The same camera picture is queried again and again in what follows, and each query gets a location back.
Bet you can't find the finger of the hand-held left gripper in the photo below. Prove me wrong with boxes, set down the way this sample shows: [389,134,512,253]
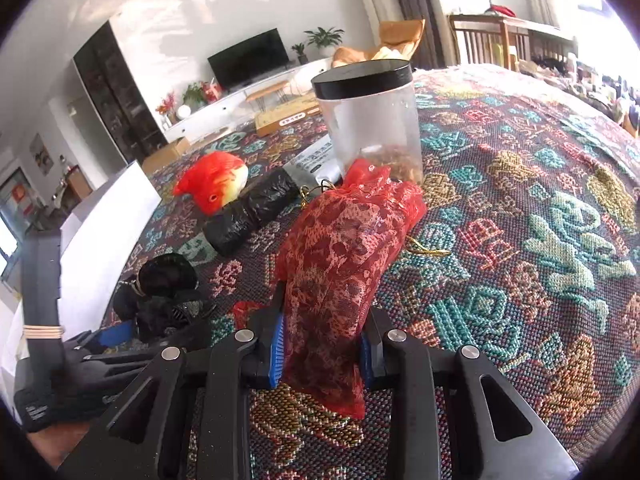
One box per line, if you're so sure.
[65,321,136,356]
[87,317,213,378]

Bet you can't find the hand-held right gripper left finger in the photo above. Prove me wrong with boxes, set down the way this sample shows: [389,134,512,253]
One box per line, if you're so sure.
[57,305,288,480]

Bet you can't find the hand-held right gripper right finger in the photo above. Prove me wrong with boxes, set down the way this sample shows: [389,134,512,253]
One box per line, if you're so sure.
[359,307,581,480]

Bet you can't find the red mesh bag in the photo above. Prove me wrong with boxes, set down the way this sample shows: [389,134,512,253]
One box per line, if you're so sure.
[230,158,451,420]

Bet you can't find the white box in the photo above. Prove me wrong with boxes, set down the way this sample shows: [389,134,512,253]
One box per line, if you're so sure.
[12,160,163,341]

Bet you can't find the black bin bag roll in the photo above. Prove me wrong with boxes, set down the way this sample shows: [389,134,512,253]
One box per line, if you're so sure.
[202,167,301,258]

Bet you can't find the patterned woven tablecloth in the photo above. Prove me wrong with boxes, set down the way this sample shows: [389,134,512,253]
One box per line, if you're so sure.
[100,62,640,480]

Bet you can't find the orange goldfish plush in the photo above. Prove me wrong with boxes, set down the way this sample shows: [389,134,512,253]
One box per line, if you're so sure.
[172,151,249,217]

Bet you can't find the grey foil packet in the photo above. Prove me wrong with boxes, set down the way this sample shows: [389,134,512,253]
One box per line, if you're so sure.
[282,135,343,188]

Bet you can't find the yellow cardboard box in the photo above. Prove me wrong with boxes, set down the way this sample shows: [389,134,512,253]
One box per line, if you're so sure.
[254,97,321,137]

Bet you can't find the red flowers in vase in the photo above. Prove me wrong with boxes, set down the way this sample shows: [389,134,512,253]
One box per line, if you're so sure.
[156,92,178,126]

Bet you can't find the dark glass cabinet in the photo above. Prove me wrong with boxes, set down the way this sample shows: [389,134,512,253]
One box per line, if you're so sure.
[73,21,168,166]

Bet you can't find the clear jar with black lid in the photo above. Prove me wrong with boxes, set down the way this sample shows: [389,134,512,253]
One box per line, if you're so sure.
[311,59,425,186]

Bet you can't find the white television cabinet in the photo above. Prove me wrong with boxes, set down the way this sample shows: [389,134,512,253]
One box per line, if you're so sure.
[162,57,333,143]

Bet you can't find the plant with red decoration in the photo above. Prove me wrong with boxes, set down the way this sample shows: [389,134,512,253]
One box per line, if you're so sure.
[182,80,223,108]

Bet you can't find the wooden stool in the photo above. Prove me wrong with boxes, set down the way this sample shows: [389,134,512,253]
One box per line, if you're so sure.
[245,79,291,111]

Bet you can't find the black television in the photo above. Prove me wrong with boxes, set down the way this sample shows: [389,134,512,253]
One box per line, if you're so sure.
[207,28,291,92]

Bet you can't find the large green potted plant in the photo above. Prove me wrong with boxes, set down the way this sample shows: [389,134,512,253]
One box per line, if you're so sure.
[304,26,346,58]

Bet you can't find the orange lounge chair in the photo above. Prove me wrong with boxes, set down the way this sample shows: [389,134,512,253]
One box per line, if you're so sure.
[332,19,426,68]

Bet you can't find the wooden crib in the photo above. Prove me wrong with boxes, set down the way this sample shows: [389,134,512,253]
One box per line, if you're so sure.
[448,12,576,71]

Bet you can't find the row of bottles and jars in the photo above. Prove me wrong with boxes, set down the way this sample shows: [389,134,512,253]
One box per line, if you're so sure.
[520,52,640,138]

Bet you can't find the grey curtain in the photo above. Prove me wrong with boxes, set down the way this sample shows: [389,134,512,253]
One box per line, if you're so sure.
[384,0,446,68]

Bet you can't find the white standing air conditioner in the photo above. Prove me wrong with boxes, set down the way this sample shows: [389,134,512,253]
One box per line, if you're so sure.
[350,0,401,51]

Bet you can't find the wall picture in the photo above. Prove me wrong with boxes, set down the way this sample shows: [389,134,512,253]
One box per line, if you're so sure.
[30,133,55,176]

